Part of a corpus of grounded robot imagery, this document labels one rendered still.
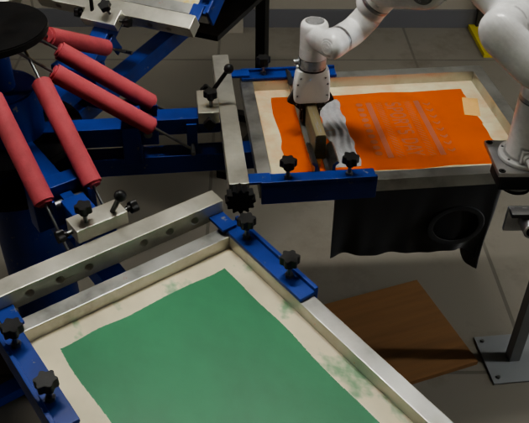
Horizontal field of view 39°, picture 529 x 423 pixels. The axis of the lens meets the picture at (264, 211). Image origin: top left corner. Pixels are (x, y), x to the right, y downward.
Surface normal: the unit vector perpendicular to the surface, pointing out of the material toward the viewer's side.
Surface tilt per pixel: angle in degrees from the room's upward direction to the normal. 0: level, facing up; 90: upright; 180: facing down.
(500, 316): 0
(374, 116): 0
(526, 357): 0
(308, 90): 90
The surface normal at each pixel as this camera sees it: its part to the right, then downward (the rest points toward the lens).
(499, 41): -0.63, 0.50
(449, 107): 0.01, -0.78
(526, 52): -0.48, 0.34
